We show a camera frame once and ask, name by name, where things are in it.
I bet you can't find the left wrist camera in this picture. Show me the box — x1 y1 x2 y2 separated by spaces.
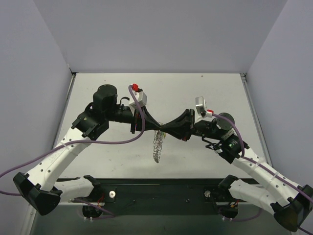
129 91 147 109

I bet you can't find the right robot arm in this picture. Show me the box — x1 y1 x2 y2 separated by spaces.
160 109 313 233

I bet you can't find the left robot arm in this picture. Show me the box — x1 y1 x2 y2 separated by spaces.
13 84 147 215

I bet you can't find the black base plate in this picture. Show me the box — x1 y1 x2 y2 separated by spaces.
74 178 236 216

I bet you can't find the metal disc keyring holder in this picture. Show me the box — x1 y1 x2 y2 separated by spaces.
153 130 166 164

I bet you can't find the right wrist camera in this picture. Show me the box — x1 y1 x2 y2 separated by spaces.
195 96 207 118

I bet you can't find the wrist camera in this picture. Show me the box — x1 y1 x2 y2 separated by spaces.
129 91 147 109
195 96 207 118

